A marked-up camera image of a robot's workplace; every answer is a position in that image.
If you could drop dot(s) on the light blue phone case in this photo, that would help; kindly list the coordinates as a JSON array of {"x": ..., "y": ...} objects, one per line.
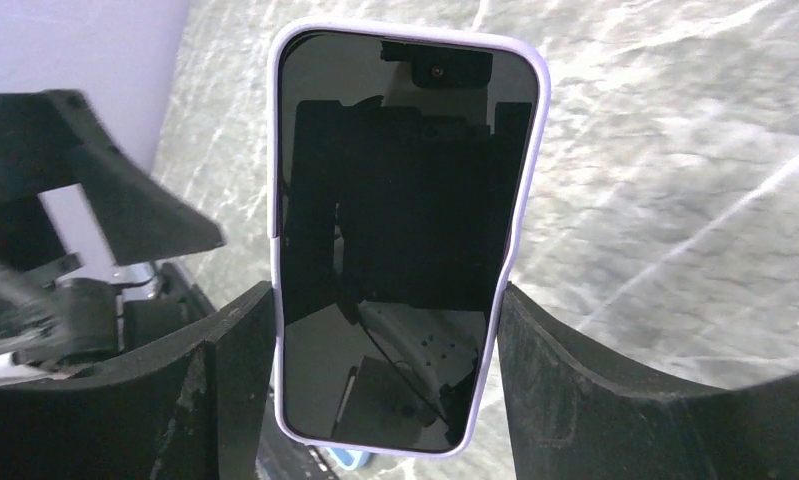
[{"x": 348, "y": 460}]

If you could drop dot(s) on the lilac phone case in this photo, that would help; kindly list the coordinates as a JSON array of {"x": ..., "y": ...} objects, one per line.
[{"x": 276, "y": 265}]

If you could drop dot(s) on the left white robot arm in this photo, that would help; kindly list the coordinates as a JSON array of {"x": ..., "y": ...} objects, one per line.
[{"x": 47, "y": 313}]

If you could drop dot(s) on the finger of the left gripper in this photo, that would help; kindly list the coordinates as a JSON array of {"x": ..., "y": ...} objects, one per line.
[{"x": 53, "y": 139}]

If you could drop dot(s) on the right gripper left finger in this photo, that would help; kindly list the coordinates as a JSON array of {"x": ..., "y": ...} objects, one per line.
[{"x": 187, "y": 406}]

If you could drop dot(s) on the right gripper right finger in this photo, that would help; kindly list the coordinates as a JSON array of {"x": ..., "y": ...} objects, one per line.
[{"x": 577, "y": 409}]

